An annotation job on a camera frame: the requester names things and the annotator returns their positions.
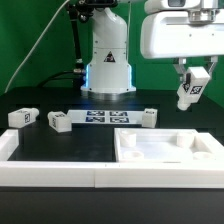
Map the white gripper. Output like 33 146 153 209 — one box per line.
140 12 224 83

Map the white square tabletop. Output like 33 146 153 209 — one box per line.
114 128 224 163

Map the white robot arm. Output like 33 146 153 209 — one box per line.
77 0 224 100

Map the white U-shaped fence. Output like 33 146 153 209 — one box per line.
0 129 224 188

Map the white marker tag sheet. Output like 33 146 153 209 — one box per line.
67 110 143 125

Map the black cable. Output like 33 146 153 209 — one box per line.
37 69 87 88

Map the white cable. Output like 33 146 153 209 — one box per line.
3 0 72 94

